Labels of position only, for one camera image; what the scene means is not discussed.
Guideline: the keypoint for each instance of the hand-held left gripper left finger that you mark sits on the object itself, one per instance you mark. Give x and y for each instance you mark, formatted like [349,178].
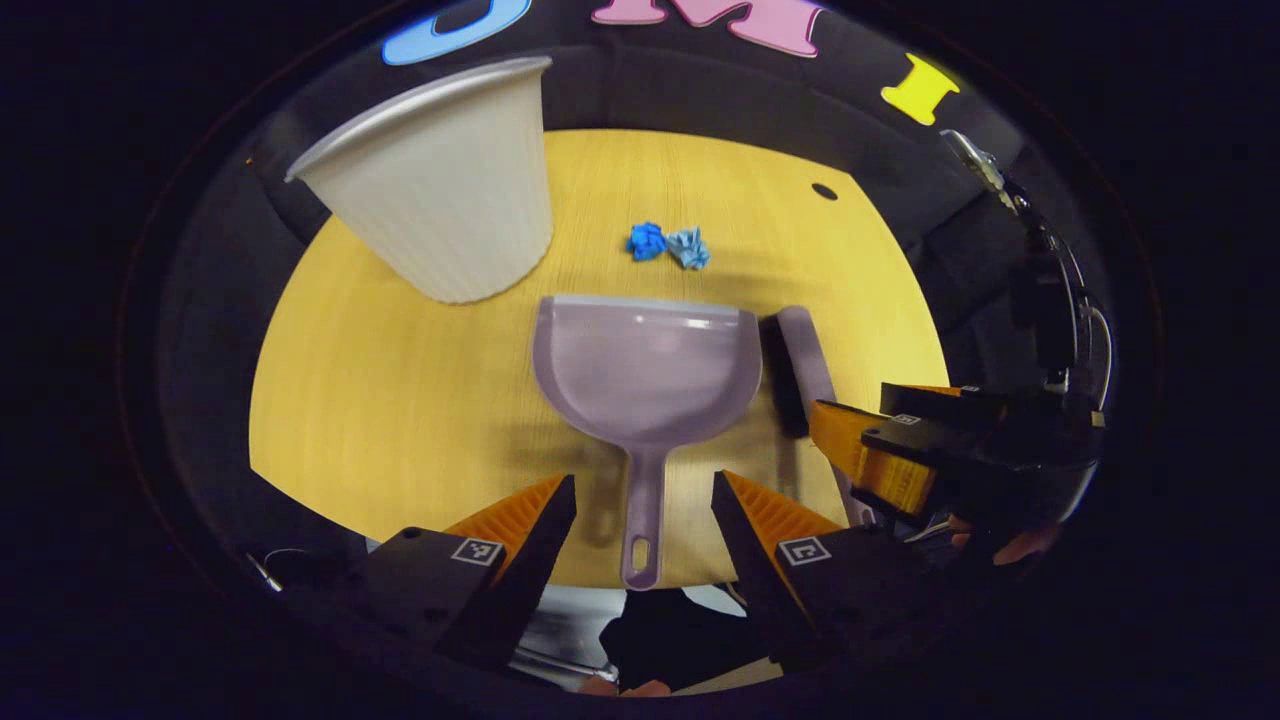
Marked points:
[540,560]

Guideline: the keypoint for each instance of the white garbage bin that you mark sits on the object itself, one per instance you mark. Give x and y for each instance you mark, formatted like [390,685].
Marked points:
[450,190]

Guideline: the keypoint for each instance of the pale purple dustpan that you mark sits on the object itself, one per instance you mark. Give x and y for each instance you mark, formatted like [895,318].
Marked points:
[645,365]

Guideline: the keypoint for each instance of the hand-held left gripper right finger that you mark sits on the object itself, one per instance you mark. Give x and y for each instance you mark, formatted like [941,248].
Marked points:
[745,540]

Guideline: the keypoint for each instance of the wooden desktop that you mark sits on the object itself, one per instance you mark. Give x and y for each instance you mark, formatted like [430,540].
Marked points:
[400,400]

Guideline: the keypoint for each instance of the light blue paper trash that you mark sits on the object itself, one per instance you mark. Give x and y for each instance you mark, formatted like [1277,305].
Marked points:
[689,248]

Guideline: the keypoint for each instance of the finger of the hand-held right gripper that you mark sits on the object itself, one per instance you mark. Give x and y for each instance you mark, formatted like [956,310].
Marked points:
[930,442]
[950,402]

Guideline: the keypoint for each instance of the pale purple small broom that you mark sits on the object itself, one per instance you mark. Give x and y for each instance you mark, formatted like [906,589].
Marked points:
[805,350]

